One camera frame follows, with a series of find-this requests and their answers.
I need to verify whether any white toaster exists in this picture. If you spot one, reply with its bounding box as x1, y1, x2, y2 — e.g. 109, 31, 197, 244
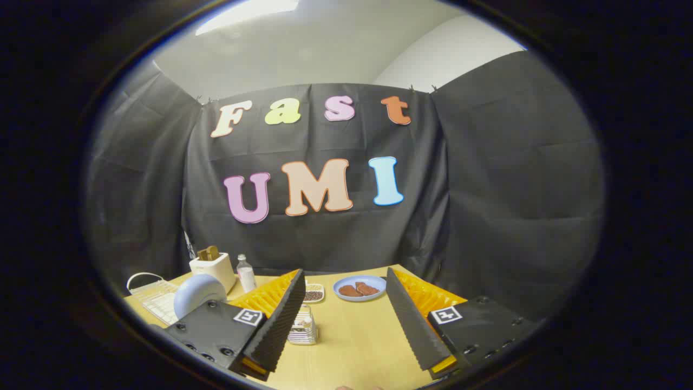
189, 252, 238, 294

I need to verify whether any black backdrop cloth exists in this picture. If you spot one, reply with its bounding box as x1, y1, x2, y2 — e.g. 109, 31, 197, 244
84, 50, 605, 320

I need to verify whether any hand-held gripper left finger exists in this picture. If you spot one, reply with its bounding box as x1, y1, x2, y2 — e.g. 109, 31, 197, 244
162, 268, 307, 382

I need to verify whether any white wire dish rack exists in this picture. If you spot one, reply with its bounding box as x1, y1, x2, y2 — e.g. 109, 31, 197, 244
127, 272, 182, 326

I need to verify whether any light blue plate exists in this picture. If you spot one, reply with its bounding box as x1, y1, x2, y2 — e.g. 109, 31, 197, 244
173, 274, 228, 320

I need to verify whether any small blue plate with food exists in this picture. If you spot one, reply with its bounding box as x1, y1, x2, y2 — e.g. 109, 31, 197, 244
333, 275, 388, 302

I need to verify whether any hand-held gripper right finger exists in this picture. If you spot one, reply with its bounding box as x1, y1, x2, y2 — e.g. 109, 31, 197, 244
385, 266, 544, 380

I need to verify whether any clear plastic bottle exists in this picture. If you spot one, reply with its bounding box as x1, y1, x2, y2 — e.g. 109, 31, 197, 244
237, 254, 257, 294

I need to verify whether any metal wire basket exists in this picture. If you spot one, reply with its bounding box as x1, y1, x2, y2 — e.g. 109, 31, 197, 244
287, 304, 319, 346

